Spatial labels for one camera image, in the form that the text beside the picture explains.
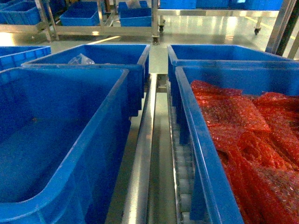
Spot blue bin rear left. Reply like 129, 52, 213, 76
21, 44, 150, 117

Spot blue bin rear right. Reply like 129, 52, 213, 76
167, 44, 299, 106

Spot large blue bin near left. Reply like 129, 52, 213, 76
0, 68, 131, 224

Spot large blue bin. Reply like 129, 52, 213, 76
171, 67, 299, 224
0, 68, 131, 224

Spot large blue bin near right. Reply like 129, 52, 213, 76
171, 67, 299, 224

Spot blue bin background centre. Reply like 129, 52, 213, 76
118, 0, 151, 27

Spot blue bin background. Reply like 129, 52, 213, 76
60, 1, 100, 26
118, 0, 151, 27
0, 1, 42, 25

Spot blue bin background middle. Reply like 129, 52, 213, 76
60, 1, 100, 26

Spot steel shelf rack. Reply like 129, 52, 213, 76
0, 0, 162, 44

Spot blue bin far left edge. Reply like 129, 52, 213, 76
0, 46, 51, 71

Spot blue bin background left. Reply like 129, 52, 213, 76
0, 1, 42, 25

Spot clear plastic bag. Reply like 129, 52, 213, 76
68, 53, 95, 65

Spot red bubble wrap bags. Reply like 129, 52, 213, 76
191, 80, 299, 224

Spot steel roller rail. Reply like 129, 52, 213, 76
106, 73, 194, 224

